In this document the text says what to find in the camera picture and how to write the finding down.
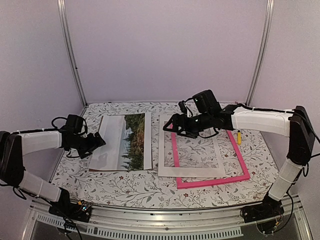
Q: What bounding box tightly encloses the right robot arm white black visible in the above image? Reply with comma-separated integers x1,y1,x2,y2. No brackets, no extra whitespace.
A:
163,89,320,218

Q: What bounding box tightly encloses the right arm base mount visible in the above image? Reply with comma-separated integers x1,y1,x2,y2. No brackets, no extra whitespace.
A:
240,194,285,223

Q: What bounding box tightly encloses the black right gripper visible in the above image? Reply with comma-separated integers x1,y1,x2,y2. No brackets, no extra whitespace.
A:
163,111,213,139

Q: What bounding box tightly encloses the aluminium corner post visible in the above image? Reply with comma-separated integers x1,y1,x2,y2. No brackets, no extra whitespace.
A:
245,0,275,106
57,0,88,108

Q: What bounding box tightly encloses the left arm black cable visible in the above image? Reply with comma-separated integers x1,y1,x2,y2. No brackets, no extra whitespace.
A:
51,116,88,136

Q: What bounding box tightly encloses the white photo mat board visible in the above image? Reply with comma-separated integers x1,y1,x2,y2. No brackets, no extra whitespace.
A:
158,114,226,178

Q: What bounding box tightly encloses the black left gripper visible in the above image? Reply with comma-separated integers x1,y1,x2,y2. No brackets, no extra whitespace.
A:
69,131,106,159

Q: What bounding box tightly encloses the right aluminium corner post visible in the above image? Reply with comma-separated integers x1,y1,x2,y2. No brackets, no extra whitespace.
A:
245,0,275,106

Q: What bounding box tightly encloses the framed landscape photo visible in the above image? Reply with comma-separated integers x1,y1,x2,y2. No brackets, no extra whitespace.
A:
88,112,153,172

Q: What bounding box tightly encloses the left aluminium corner post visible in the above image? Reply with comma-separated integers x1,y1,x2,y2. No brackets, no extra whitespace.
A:
57,0,88,108

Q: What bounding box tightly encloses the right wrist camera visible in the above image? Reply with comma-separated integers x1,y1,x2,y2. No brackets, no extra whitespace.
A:
178,100,193,118

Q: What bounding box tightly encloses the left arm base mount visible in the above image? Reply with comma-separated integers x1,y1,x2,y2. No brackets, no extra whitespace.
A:
48,188,92,223

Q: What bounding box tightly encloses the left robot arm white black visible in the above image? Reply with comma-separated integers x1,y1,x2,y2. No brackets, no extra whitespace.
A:
0,114,106,217

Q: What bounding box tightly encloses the aluminium front rail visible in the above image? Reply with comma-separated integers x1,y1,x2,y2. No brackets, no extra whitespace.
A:
22,195,315,240

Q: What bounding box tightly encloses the yellow handled screwdriver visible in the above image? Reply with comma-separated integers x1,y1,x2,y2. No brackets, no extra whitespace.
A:
237,130,242,146

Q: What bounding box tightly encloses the pink wooden photo frame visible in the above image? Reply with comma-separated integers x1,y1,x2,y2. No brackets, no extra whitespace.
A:
176,130,250,190

